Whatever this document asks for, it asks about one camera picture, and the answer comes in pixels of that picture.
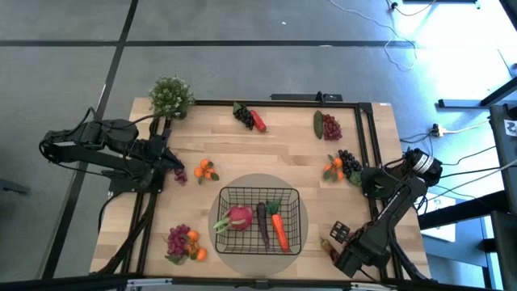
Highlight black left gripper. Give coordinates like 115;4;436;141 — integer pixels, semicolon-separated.
147;135;186;179

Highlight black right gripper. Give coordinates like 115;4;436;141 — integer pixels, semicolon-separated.
330;221;367;279

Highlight small dark purple grape bunch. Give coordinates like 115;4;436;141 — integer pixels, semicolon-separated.
172;167;189;187

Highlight red bell pepper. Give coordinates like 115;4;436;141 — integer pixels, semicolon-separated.
320;237;340;262

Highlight orange cluster with leaves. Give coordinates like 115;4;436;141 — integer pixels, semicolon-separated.
195;158;221;186
322;154;345;183
185;229;208;262

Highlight orange carrot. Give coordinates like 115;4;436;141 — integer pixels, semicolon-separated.
265;197;291;255

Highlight magenta grape bunch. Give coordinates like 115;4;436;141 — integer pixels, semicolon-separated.
164;223;191;266

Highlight small black grape bunch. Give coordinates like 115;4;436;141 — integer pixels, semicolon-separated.
232;101;255;130

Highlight pink dragon fruit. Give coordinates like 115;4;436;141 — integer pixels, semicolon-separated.
212;204;255;235

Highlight long red pepper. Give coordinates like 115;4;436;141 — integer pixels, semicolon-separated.
249;108;267;133

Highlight large black grape bunch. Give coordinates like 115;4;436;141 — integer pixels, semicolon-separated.
337;148;364;187

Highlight purple eggplant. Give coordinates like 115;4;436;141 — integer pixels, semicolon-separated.
255;201;271;250

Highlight red grape bunch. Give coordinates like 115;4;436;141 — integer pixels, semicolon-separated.
322;113;343;142

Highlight green cucumber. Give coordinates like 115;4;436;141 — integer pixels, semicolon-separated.
313;109;325;141

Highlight green potted plant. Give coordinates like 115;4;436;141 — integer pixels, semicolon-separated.
147;74;195;121

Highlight round grey mat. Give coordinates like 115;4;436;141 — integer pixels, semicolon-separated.
208;173;310;280

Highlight black beam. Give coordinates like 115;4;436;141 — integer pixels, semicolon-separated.
418;189;517;231

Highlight dark chair base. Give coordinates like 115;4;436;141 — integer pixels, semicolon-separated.
0;177;32;196

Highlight grey cabinet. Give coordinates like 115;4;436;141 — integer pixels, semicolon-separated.
488;103;517;215

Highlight black floor stand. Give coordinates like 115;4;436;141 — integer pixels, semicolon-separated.
438;74;517;110

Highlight silver frame bracket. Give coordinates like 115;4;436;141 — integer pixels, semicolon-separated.
349;281;399;291
127;277;174;289

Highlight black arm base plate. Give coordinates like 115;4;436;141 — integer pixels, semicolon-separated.
361;166;405;200
107;169;166;194

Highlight black wire basket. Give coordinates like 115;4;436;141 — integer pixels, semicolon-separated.
214;186;303;255

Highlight black bracket bar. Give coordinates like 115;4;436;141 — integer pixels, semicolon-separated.
269;91;344;103

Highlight white power cable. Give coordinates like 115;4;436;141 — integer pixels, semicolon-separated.
442;120;492;134

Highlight white floor cable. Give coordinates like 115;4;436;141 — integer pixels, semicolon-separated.
327;0;418;70

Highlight black plug with cable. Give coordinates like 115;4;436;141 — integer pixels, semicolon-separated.
387;0;439;18

